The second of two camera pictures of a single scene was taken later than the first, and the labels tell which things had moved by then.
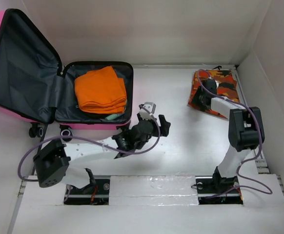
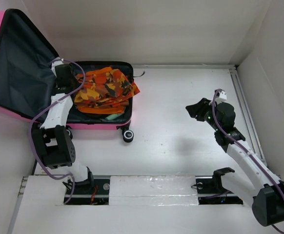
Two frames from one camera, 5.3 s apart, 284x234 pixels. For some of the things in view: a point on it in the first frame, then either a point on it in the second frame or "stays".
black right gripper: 195,98 -> 198,108
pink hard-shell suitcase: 25,80 stays
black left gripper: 163,125 -> 76,83
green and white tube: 113,116 stays
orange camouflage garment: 227,87 -> 106,90
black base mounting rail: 98,193 stays
